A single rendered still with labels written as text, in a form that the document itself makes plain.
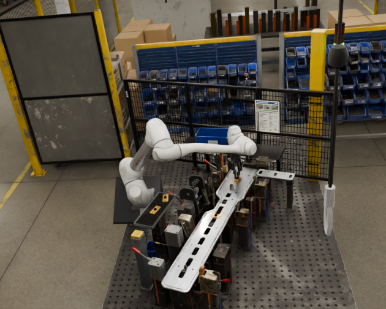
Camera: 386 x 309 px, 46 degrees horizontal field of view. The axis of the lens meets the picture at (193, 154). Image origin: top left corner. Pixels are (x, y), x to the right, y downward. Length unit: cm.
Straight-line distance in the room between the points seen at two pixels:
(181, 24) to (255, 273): 745
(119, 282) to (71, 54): 289
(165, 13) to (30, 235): 613
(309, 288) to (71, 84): 358
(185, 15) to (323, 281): 759
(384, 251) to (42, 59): 406
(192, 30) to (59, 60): 505
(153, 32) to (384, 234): 494
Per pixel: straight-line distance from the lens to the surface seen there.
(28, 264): 487
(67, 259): 476
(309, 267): 330
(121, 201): 384
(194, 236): 310
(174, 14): 999
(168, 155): 310
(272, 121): 389
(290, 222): 366
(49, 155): 608
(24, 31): 550
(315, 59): 364
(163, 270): 290
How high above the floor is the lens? 299
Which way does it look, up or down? 30 degrees down
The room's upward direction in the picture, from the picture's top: 7 degrees counter-clockwise
